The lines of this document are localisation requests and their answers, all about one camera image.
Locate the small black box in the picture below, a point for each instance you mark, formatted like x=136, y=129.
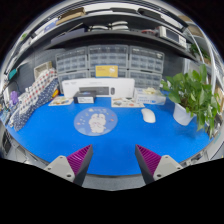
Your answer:
x=84, y=96

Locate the white keyboard box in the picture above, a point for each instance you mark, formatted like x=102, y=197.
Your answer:
x=100, y=83

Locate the small colourful sticker sheet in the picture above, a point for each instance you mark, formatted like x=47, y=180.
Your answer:
x=61, y=101

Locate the large colourful sticker sheet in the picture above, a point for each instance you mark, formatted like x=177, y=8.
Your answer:
x=126, y=102

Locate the white computer mouse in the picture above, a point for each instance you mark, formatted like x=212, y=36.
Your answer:
x=148, y=115

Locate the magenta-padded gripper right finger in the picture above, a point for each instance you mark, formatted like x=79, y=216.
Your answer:
x=165, y=166

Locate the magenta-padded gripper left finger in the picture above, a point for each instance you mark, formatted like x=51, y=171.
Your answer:
x=61, y=166

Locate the yellow and blue box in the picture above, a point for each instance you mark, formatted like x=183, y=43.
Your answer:
x=106, y=71

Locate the dark shelf unit with items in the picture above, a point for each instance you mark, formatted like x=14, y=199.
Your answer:
x=116, y=36

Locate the small purple object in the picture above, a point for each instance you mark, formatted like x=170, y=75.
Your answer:
x=14, y=97

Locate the round bunny-print mouse pad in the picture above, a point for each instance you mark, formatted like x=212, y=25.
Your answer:
x=95, y=121

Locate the checked and dotted cloth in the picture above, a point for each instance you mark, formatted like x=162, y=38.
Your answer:
x=33, y=96

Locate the green plant in white pot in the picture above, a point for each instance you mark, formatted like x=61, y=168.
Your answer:
x=190, y=90

